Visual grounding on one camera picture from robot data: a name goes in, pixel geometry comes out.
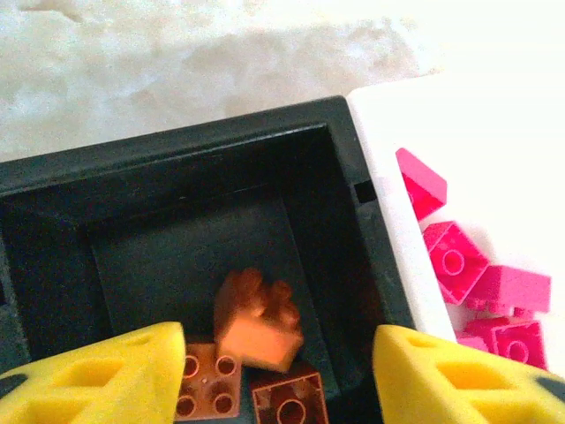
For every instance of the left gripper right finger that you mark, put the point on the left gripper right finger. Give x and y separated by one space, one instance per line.
463 388

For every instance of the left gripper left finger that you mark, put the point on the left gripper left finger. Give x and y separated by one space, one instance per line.
88 384

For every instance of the pink lego brick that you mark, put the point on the pink lego brick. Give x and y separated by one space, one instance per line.
476 331
454 260
424 185
521 344
512 287

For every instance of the orange lego brick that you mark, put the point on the orange lego brick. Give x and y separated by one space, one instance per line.
207 384
260 340
287 402

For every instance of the black plastic bin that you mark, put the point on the black plastic bin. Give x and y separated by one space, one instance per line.
176 221

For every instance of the white plastic bin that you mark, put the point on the white plastic bin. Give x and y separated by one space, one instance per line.
384 154

